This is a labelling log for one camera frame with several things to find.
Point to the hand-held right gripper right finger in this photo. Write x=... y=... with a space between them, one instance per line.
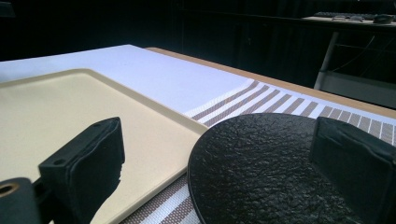
x=358 y=165

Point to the white table covering sheet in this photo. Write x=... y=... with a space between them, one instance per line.
x=149 y=71

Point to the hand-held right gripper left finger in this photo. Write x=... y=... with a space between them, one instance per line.
x=84 y=168

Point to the black textured round plate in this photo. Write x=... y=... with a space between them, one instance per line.
x=258 y=174

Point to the beige rectangular tray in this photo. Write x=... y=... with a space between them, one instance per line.
x=77 y=109

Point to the dark desk with keyboard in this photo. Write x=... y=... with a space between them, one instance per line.
x=351 y=18

